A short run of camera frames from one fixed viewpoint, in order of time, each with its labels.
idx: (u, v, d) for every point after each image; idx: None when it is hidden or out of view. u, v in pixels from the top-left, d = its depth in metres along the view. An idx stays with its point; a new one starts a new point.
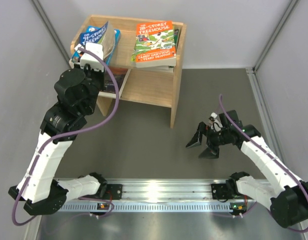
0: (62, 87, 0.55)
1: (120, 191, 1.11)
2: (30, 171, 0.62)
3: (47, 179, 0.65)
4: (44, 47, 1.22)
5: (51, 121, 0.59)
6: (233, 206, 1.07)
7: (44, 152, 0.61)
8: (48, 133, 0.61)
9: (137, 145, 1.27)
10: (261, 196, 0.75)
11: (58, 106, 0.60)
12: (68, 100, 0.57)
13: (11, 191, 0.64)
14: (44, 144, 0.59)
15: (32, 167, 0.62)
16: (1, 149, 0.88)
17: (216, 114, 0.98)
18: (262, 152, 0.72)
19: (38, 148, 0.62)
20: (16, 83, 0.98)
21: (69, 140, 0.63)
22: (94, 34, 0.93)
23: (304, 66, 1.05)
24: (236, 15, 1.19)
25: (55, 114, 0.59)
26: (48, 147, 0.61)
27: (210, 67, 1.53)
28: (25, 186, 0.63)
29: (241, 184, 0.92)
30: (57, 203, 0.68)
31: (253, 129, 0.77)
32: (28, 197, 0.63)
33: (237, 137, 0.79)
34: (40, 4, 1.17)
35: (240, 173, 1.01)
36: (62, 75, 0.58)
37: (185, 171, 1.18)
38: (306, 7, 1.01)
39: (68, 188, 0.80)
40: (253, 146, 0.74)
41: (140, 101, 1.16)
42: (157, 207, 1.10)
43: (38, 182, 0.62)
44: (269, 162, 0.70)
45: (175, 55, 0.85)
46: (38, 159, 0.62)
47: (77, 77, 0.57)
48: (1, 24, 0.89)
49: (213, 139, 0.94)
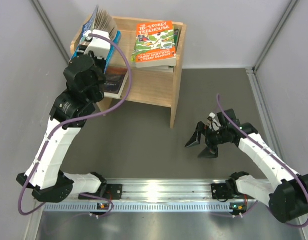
0: (71, 73, 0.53)
1: (120, 191, 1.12)
2: (39, 158, 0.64)
3: (55, 166, 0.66)
4: (44, 46, 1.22)
5: (61, 107, 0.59)
6: (233, 206, 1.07)
7: (53, 138, 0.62)
8: (57, 119, 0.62)
9: (137, 145, 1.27)
10: (260, 194, 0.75)
11: (67, 93, 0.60)
12: (77, 86, 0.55)
13: (19, 177, 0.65)
14: (53, 130, 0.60)
15: (41, 153, 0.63)
16: (1, 149, 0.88)
17: (214, 114, 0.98)
18: (259, 148, 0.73)
19: (47, 135, 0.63)
20: (16, 82, 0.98)
21: (78, 127, 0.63)
22: (91, 21, 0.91)
23: (304, 66, 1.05)
24: (236, 15, 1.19)
25: (64, 101, 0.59)
26: (58, 133, 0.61)
27: (209, 67, 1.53)
28: (34, 172, 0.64)
29: (241, 184, 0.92)
30: (64, 192, 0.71)
31: (250, 128, 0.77)
32: (37, 184, 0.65)
33: (235, 135, 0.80)
34: (40, 3, 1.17)
35: (240, 173, 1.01)
36: (70, 61, 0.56)
37: (185, 171, 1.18)
38: (306, 7, 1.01)
39: (74, 180, 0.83)
40: (250, 142, 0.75)
41: (140, 100, 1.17)
42: (157, 207, 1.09)
43: (46, 169, 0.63)
44: (266, 157, 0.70)
45: (175, 55, 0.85)
46: (47, 145, 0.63)
47: (86, 62, 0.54)
48: (1, 23, 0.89)
49: (212, 138, 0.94)
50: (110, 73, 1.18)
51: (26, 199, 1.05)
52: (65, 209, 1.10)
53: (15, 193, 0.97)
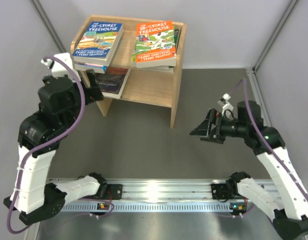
0: (47, 93, 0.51)
1: (120, 191, 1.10)
2: (17, 185, 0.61)
3: (38, 189, 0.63)
4: (44, 46, 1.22)
5: (27, 133, 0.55)
6: (233, 206, 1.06)
7: (26, 167, 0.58)
8: (26, 146, 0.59)
9: (137, 145, 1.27)
10: (263, 205, 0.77)
11: (35, 117, 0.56)
12: (52, 107, 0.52)
13: (5, 202, 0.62)
14: (24, 158, 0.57)
15: (18, 181, 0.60)
16: (0, 150, 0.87)
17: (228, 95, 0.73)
18: (284, 170, 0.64)
19: (20, 163, 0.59)
20: (15, 82, 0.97)
21: (51, 150, 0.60)
22: (102, 25, 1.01)
23: (304, 66, 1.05)
24: (235, 15, 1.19)
25: (30, 126, 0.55)
26: (30, 160, 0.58)
27: (209, 67, 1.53)
28: (16, 199, 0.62)
29: (241, 186, 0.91)
30: (56, 207, 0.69)
31: (277, 137, 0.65)
32: (22, 209, 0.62)
33: (257, 142, 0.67)
34: (39, 3, 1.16)
35: (245, 175, 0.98)
36: (48, 82, 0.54)
37: (185, 171, 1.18)
38: (306, 7, 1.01)
39: (67, 191, 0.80)
40: (275, 161, 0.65)
41: (140, 100, 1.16)
42: (157, 207, 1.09)
43: (27, 195, 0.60)
44: (290, 183, 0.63)
45: (175, 55, 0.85)
46: (22, 173, 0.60)
47: (64, 84, 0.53)
48: (0, 24, 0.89)
49: (224, 128, 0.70)
50: (110, 73, 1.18)
51: None
52: (65, 209, 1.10)
53: None
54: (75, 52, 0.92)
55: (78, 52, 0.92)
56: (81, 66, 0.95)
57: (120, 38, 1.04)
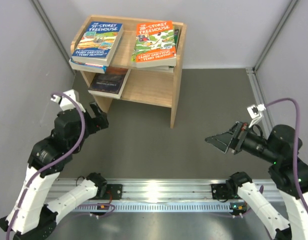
0: (62, 121, 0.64)
1: (120, 191, 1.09)
2: (19, 204, 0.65)
3: (36, 211, 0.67)
4: (45, 46, 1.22)
5: (38, 155, 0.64)
6: (233, 206, 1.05)
7: (31, 186, 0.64)
8: (35, 167, 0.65)
9: (137, 145, 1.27)
10: (265, 220, 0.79)
11: (46, 142, 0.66)
12: (65, 133, 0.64)
13: (0, 222, 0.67)
14: (32, 178, 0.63)
15: (20, 200, 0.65)
16: (0, 149, 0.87)
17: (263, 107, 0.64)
18: (307, 216, 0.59)
19: (26, 182, 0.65)
20: (15, 82, 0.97)
21: (56, 172, 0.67)
22: (102, 25, 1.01)
23: (304, 66, 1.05)
24: (235, 15, 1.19)
25: (42, 149, 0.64)
26: (36, 180, 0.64)
27: (209, 67, 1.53)
28: (14, 218, 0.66)
29: (242, 194, 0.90)
30: (47, 230, 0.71)
31: None
32: (17, 229, 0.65)
33: (285, 181, 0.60)
34: (39, 3, 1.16)
35: (249, 180, 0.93)
36: (63, 112, 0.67)
37: (185, 171, 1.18)
38: (307, 7, 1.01)
39: (58, 209, 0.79)
40: (301, 206, 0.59)
41: (140, 100, 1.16)
42: (157, 207, 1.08)
43: (26, 215, 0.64)
44: None
45: (175, 55, 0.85)
46: (26, 192, 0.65)
47: (75, 115, 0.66)
48: (0, 23, 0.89)
49: (247, 144, 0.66)
50: (110, 73, 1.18)
51: None
52: None
53: (14, 194, 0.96)
54: (75, 52, 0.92)
55: (78, 52, 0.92)
56: (81, 66, 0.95)
57: (120, 38, 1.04)
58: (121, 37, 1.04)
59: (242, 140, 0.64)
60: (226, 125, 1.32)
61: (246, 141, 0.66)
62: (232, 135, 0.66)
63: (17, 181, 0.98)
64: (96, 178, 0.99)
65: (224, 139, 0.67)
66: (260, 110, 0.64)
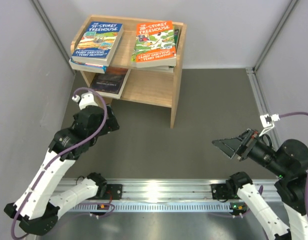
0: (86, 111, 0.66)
1: (120, 191, 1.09)
2: (32, 187, 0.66)
3: (46, 196, 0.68)
4: (45, 46, 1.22)
5: (61, 141, 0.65)
6: (233, 206, 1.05)
7: (49, 169, 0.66)
8: (55, 151, 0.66)
9: (137, 145, 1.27)
10: (265, 225, 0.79)
11: (68, 130, 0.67)
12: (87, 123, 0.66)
13: (7, 207, 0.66)
14: (51, 161, 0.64)
15: (35, 183, 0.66)
16: (0, 149, 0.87)
17: (275, 118, 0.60)
18: None
19: (44, 165, 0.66)
20: (15, 82, 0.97)
21: (73, 160, 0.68)
22: (102, 25, 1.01)
23: (304, 66, 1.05)
24: (235, 15, 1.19)
25: (64, 135, 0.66)
26: (55, 164, 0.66)
27: (209, 67, 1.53)
28: (25, 201, 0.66)
29: (242, 196, 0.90)
30: (49, 224, 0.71)
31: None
32: (26, 213, 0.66)
33: (293, 197, 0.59)
34: (39, 3, 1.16)
35: (249, 180, 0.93)
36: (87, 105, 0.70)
37: (185, 171, 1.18)
38: (306, 7, 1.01)
39: (60, 204, 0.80)
40: (305, 220, 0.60)
41: (140, 100, 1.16)
42: (157, 207, 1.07)
43: (38, 198, 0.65)
44: None
45: (175, 55, 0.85)
46: (43, 175, 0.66)
47: (97, 107, 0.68)
48: (0, 23, 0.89)
49: (254, 154, 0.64)
50: (110, 73, 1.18)
51: None
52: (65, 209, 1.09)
53: (14, 194, 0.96)
54: (75, 52, 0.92)
55: (78, 52, 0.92)
56: (81, 66, 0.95)
57: (120, 38, 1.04)
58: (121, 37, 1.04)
59: (250, 148, 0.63)
60: (226, 125, 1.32)
61: (254, 150, 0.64)
62: (241, 141, 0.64)
63: (17, 181, 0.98)
64: (97, 177, 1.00)
65: (232, 143, 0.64)
66: (273, 120, 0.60)
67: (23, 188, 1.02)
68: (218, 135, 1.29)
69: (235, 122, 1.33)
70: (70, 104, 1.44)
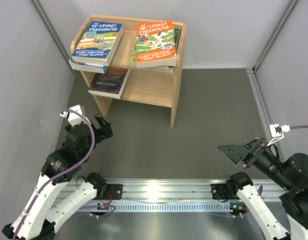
0: (73, 135, 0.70)
1: (120, 191, 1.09)
2: (27, 210, 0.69)
3: (41, 218, 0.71)
4: (45, 46, 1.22)
5: (52, 165, 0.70)
6: (233, 206, 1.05)
7: (42, 192, 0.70)
8: (47, 175, 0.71)
9: (137, 145, 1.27)
10: (263, 227, 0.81)
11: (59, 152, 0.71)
12: (75, 146, 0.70)
13: (5, 229, 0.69)
14: (44, 185, 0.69)
15: (29, 206, 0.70)
16: (0, 149, 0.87)
17: (285, 129, 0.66)
18: None
19: (37, 189, 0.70)
20: (15, 82, 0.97)
21: (66, 181, 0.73)
22: (102, 25, 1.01)
23: (304, 66, 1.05)
24: (235, 15, 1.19)
25: (56, 159, 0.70)
26: (47, 188, 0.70)
27: (209, 67, 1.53)
28: (21, 224, 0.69)
29: (243, 197, 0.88)
30: None
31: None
32: (22, 235, 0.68)
33: (298, 210, 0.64)
34: (39, 3, 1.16)
35: (247, 178, 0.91)
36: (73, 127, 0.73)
37: (185, 171, 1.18)
38: (307, 7, 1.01)
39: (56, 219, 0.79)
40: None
41: (140, 100, 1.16)
42: (157, 207, 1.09)
43: (33, 221, 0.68)
44: None
45: (175, 55, 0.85)
46: (36, 198, 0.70)
47: (83, 130, 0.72)
48: (0, 23, 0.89)
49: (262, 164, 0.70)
50: (110, 73, 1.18)
51: (27, 200, 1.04)
52: None
53: (14, 194, 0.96)
54: (75, 52, 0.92)
55: (78, 52, 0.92)
56: (81, 66, 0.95)
57: (120, 38, 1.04)
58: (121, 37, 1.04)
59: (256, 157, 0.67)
60: (226, 125, 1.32)
61: (261, 160, 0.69)
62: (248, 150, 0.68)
63: (17, 181, 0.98)
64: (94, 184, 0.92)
65: (238, 151, 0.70)
66: (283, 131, 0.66)
67: (23, 188, 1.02)
68: (218, 135, 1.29)
69: (235, 122, 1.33)
70: (70, 104, 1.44)
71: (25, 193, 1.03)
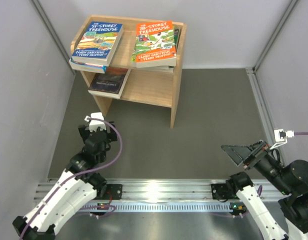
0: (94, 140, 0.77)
1: (120, 191, 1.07)
2: (46, 200, 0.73)
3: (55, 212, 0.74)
4: (45, 46, 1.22)
5: (77, 164, 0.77)
6: (233, 206, 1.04)
7: (64, 186, 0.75)
8: (71, 171, 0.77)
9: (137, 145, 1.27)
10: (262, 229, 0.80)
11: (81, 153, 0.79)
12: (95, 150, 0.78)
13: (18, 219, 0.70)
14: (67, 178, 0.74)
15: (49, 196, 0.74)
16: (0, 149, 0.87)
17: (289, 134, 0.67)
18: None
19: (59, 183, 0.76)
20: (15, 82, 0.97)
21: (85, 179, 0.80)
22: (102, 25, 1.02)
23: (304, 66, 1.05)
24: (236, 15, 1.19)
25: (80, 159, 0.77)
26: (69, 182, 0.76)
27: (209, 67, 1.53)
28: (36, 214, 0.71)
29: (242, 197, 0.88)
30: None
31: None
32: (35, 226, 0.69)
33: (296, 214, 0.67)
34: (39, 3, 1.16)
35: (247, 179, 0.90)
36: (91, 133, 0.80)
37: (185, 171, 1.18)
38: (307, 7, 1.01)
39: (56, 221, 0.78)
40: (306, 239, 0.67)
41: (140, 100, 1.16)
42: (157, 207, 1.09)
43: (50, 211, 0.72)
44: None
45: (175, 55, 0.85)
46: (57, 191, 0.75)
47: (102, 135, 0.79)
48: (0, 23, 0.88)
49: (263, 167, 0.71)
50: (110, 73, 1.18)
51: (27, 200, 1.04)
52: None
53: (14, 194, 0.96)
54: (75, 52, 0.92)
55: (78, 52, 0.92)
56: (81, 66, 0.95)
57: (120, 38, 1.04)
58: (121, 37, 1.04)
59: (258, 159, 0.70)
60: (226, 125, 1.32)
61: (262, 163, 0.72)
62: (250, 151, 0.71)
63: (17, 181, 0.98)
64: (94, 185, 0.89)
65: (240, 151, 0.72)
66: (287, 136, 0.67)
67: (23, 189, 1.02)
68: (218, 135, 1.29)
69: (235, 122, 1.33)
70: (70, 105, 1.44)
71: (25, 193, 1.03)
